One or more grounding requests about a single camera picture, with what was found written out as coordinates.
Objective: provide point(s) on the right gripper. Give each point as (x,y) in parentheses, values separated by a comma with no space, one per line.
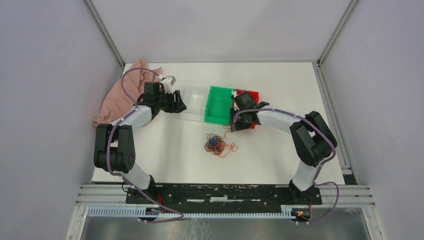
(237,126)

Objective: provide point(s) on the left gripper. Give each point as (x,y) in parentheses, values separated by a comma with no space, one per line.
(177,106)

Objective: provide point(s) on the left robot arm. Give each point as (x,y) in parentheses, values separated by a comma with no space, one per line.
(114,149)

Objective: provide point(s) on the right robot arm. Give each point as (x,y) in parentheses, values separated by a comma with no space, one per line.
(313,140)

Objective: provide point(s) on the red plastic bin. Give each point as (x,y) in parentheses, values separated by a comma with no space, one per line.
(253,97)

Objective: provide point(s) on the clear plastic bin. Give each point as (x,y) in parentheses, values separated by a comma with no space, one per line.
(195,98)

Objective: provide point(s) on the green plastic bin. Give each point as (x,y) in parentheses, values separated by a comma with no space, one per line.
(218,105)

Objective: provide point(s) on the pink cloth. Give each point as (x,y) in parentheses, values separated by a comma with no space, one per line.
(120,99)

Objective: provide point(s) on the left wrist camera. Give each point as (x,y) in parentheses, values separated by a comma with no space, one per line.
(168,83)

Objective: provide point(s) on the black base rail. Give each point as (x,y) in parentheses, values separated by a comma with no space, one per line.
(231,198)

